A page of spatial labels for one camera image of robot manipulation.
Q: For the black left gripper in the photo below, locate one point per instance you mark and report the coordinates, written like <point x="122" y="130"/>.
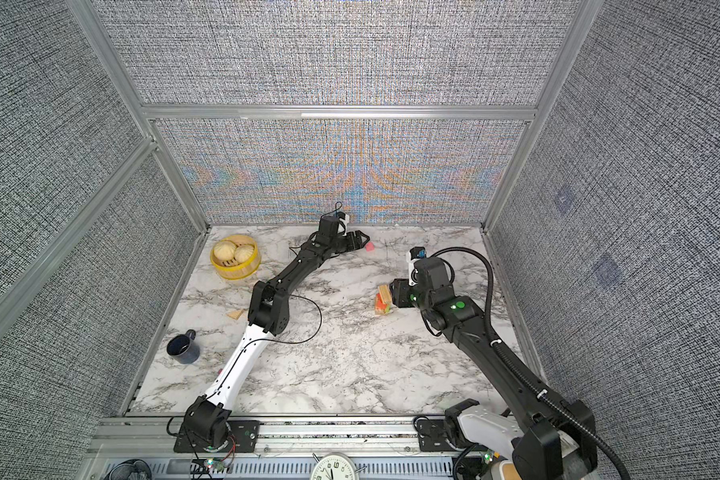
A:
<point x="354" y="244"/>

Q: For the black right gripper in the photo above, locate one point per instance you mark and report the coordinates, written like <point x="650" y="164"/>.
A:
<point x="401" y="291"/>

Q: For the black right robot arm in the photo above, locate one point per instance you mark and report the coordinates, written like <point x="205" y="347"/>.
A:
<point x="548" y="438"/>

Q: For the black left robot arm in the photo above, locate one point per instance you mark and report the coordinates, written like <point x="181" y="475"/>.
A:
<point x="205" y="422"/>

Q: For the small wood cube block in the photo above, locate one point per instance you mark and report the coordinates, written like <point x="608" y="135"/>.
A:
<point x="236" y="314"/>

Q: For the right steamed bun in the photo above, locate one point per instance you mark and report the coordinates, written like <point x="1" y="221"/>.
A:
<point x="244" y="253"/>

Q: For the steamed bun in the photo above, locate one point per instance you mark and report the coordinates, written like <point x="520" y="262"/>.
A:
<point x="225" y="251"/>
<point x="244" y="253"/>

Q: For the yellow rimmed bamboo steamer basket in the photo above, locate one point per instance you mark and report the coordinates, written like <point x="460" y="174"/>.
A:
<point x="237" y="271"/>

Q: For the left steamed bun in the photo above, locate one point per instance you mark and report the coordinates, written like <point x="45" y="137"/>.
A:
<point x="225" y="251"/>

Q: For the white analog clock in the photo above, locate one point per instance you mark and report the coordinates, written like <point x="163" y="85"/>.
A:
<point x="334" y="466"/>

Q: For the dark blue mug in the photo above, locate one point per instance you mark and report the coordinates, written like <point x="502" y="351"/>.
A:
<point x="184" y="348"/>

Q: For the black fan grille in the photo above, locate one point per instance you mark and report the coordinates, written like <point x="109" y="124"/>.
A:
<point x="132" y="469"/>

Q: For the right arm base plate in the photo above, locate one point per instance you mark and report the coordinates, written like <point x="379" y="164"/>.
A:
<point x="431" y="435"/>

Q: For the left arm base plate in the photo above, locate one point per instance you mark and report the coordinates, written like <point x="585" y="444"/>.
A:
<point x="242" y="437"/>

